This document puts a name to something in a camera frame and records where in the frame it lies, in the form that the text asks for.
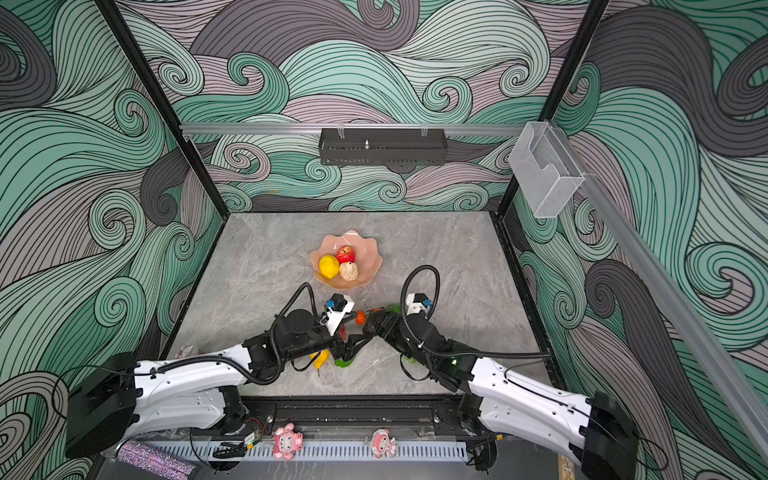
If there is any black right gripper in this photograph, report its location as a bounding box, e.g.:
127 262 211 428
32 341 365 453
370 310 438 374

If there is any cream fake garlic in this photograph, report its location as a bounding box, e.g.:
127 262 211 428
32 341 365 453
339 262 359 282

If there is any yellow lemon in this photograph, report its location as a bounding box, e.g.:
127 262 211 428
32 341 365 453
318 254 340 279

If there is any red fake apple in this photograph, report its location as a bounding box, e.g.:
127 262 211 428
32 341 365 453
336 245 356 264

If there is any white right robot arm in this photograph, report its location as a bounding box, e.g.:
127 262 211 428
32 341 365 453
364 309 639 479

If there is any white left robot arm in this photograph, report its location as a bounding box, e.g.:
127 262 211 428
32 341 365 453
65 309 374 459

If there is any green lime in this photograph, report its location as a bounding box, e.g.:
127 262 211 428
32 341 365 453
334 358 353 368

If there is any yellow pear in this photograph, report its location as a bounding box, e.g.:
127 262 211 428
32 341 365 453
312 349 331 375

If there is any pink haired doll toy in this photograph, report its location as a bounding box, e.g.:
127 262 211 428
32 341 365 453
369 428 398 459

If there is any pink cat toy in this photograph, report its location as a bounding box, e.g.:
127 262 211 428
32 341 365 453
273 423 303 461

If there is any white figurine on pink base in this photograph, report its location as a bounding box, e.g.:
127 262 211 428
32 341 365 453
175 345 198 359

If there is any glitter purple cylinder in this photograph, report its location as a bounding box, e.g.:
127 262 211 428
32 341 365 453
117 440 197 480

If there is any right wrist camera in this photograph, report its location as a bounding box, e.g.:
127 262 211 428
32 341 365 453
405 293 432 315

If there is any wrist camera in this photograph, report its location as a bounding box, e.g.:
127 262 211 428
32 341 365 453
325 293 354 336
405 293 432 315

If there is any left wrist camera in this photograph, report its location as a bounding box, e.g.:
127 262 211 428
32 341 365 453
325 293 354 336

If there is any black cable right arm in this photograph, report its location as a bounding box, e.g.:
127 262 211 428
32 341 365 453
398 264 552 362

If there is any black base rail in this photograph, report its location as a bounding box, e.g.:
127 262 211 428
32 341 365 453
242 394 485 438

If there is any black wall tray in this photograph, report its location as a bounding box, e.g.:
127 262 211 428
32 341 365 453
318 127 448 167

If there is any aluminium rail back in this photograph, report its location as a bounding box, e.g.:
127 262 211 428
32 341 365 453
180 122 525 137

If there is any aluminium rail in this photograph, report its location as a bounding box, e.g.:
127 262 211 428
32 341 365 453
551 124 767 459
180 122 525 137

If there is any white slotted cable duct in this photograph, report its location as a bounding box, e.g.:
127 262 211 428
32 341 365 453
145 440 469 463

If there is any clear acrylic wall box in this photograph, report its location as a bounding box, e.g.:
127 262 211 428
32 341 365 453
508 122 584 219

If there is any black corner frame post left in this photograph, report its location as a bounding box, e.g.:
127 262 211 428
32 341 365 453
94 0 229 221

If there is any black corner frame post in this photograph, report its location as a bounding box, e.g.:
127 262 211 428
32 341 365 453
94 0 229 221
497 1 609 219

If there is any black corner frame post right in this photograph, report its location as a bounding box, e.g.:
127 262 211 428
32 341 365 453
497 1 609 219

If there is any aluminium rail right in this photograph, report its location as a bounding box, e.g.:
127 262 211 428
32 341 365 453
551 124 767 459

